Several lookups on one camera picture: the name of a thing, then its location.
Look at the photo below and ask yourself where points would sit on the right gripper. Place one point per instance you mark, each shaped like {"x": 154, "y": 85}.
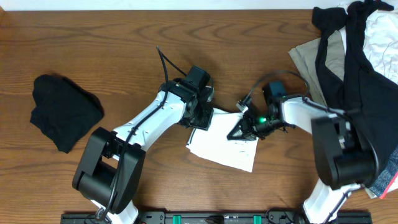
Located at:
{"x": 249, "y": 134}

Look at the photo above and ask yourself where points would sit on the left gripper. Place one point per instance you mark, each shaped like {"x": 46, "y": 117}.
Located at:
{"x": 200, "y": 117}

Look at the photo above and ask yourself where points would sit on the white t-shirt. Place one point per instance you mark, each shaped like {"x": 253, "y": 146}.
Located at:
{"x": 214, "y": 146}

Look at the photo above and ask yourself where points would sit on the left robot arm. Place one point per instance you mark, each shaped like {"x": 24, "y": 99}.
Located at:
{"x": 111, "y": 165}

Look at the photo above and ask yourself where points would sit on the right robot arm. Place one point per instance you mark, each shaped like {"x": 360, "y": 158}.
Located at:
{"x": 345, "y": 159}

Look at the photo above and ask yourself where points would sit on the beige garment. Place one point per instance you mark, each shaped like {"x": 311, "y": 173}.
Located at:
{"x": 304, "y": 57}

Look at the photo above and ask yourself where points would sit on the folded black cloth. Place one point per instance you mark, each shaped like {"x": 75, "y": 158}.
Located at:
{"x": 64, "y": 111}

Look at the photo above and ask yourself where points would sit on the black garment in pile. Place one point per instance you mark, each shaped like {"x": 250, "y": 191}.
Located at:
{"x": 368, "y": 97}

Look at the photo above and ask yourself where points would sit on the grey cloth with red tag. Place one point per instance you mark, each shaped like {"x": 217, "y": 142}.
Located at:
{"x": 387, "y": 180}

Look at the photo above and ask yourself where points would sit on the white wrinkled garment in pile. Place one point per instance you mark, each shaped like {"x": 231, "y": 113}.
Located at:
{"x": 380, "y": 42}

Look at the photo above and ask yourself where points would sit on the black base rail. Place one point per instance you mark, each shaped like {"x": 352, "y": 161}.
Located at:
{"x": 271, "y": 216}

